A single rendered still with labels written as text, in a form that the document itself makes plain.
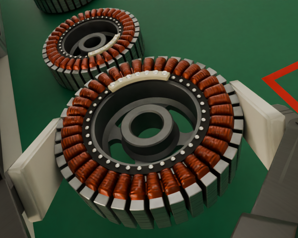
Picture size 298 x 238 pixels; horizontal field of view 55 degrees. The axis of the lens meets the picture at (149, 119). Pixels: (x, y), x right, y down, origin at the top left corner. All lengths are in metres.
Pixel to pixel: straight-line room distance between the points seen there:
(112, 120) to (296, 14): 0.26
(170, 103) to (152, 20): 0.21
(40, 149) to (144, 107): 0.07
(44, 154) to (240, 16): 0.29
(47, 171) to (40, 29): 0.32
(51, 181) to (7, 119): 0.19
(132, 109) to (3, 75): 0.26
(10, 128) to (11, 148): 0.03
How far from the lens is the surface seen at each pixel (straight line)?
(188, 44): 0.34
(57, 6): 0.46
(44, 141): 0.17
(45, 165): 0.16
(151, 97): 0.20
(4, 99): 0.38
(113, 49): 0.30
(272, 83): 0.30
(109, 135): 0.19
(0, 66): 0.43
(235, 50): 0.33
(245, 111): 0.16
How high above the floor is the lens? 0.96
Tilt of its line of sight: 51 degrees down
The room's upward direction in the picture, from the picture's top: 18 degrees counter-clockwise
